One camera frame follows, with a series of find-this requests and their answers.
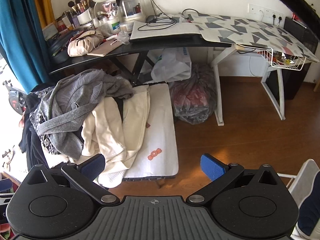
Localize teal curtain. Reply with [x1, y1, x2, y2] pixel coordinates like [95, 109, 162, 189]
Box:
[0, 0, 51, 96]

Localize yellow curtain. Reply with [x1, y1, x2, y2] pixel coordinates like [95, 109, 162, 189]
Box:
[31, 0, 55, 28]

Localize white desk frame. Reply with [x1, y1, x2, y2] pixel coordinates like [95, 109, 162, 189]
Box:
[207, 44, 286, 126]

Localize clear cosmetic organiser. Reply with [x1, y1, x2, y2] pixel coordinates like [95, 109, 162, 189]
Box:
[119, 0, 146, 22]

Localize black desk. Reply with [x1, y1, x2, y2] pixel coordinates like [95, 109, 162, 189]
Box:
[49, 34, 233, 76]

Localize white plastic bag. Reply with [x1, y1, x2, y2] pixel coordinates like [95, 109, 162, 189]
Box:
[150, 48, 192, 83]

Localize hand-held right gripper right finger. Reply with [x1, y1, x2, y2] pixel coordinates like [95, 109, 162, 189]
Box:
[186, 153, 279, 205]

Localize white folding bed mattress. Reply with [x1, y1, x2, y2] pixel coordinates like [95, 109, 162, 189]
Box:
[122, 83, 179, 181]

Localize exercise bike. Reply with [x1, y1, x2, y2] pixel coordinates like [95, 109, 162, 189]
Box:
[2, 79, 27, 116]

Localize white chair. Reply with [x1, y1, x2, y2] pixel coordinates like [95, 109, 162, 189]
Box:
[277, 158, 320, 240]

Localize black white patterned garment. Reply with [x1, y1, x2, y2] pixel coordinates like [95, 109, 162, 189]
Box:
[29, 90, 66, 157]

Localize white makeup brush holder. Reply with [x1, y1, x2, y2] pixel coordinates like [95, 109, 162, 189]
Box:
[67, 0, 92, 27]

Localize white wall socket strip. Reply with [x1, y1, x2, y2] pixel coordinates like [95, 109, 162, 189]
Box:
[247, 3, 286, 27]

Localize geometric patterned cloth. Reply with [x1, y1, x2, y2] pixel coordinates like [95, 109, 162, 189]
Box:
[172, 13, 320, 62]

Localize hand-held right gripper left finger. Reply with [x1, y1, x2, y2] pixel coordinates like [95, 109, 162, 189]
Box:
[26, 153, 120, 205]

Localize black cabinet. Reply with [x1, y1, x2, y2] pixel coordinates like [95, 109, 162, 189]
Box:
[265, 17, 318, 100]

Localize clear plastic bag of clothes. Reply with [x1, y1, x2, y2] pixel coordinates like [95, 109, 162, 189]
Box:
[168, 63, 220, 125]

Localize cream garment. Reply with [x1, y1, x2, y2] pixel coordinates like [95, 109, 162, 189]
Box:
[81, 90, 151, 191]

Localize pink notebook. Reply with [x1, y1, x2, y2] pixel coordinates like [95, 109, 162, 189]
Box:
[87, 39, 124, 57]

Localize white pump lotion bottle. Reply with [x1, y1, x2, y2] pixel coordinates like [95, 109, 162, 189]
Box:
[107, 9, 121, 34]

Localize beige pouch bag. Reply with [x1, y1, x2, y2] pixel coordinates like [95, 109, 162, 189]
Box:
[68, 29, 104, 57]

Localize white wire basket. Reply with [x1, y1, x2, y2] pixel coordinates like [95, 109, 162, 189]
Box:
[257, 49, 307, 71]

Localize black cable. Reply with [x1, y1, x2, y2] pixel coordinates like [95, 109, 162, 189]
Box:
[137, 0, 200, 31]

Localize grey knit sweater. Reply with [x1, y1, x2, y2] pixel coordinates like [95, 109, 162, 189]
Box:
[39, 69, 134, 160]

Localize navy seat cushion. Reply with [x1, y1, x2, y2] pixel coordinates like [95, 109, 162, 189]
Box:
[298, 197, 320, 236]

